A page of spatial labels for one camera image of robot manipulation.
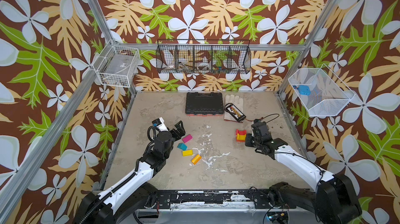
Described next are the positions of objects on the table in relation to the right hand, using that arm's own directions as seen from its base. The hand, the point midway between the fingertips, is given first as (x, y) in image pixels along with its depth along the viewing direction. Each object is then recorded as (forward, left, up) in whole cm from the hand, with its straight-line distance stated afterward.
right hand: (246, 136), depth 87 cm
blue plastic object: (+19, -33, +17) cm, 42 cm away
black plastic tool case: (+28, +23, -5) cm, 37 cm away
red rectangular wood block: (+1, +2, -6) cm, 6 cm away
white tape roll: (+41, +23, +19) cm, 51 cm away
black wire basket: (+45, +25, +23) cm, 57 cm away
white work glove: (+35, +2, -7) cm, 36 cm away
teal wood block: (-2, +37, -7) cm, 38 cm away
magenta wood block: (+4, +34, -8) cm, 36 cm away
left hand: (+3, +39, +11) cm, 41 cm away
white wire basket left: (+31, +73, +26) cm, 84 cm away
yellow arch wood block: (+2, +3, -4) cm, 5 cm away
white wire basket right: (+11, -39, +21) cm, 46 cm away
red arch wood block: (+5, +1, -4) cm, 6 cm away
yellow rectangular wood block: (-6, +34, -7) cm, 35 cm away
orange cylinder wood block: (-10, +29, -7) cm, 31 cm away
